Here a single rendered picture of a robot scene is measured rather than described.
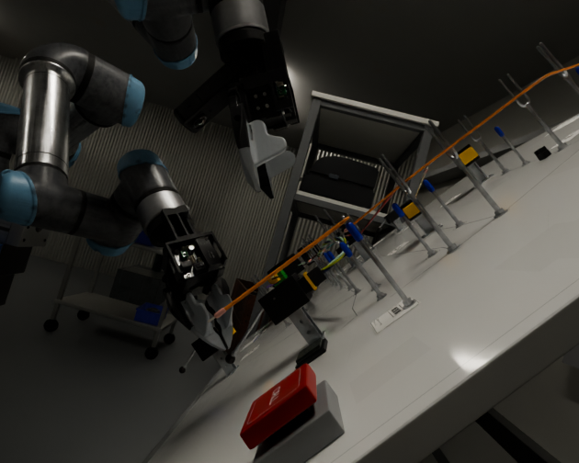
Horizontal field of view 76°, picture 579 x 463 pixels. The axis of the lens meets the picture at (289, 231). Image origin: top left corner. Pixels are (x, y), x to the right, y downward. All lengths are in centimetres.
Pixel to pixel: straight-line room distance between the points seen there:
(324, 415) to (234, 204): 668
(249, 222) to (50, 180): 626
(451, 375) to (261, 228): 667
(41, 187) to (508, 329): 60
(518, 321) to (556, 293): 2
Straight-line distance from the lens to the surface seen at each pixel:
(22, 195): 65
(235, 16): 55
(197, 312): 53
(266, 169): 54
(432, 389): 22
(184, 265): 52
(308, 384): 24
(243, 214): 686
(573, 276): 25
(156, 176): 63
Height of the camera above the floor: 120
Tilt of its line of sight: 4 degrees up
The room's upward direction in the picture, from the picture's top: 16 degrees clockwise
